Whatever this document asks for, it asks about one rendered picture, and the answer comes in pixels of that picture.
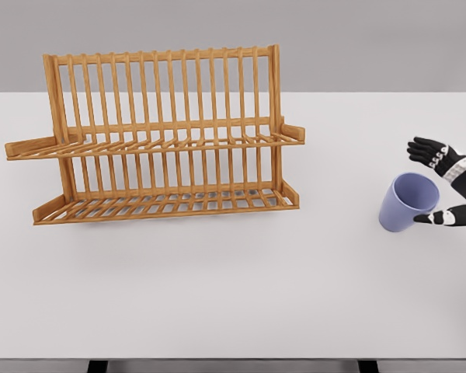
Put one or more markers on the wooden two-tier dish rack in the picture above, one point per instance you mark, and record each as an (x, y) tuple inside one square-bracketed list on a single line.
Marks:
[(155, 140)]

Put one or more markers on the lavender plastic cup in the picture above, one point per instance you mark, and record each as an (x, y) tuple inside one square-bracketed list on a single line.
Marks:
[(404, 202)]

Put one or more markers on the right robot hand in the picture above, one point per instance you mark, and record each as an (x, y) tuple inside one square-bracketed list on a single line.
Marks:
[(456, 165)]

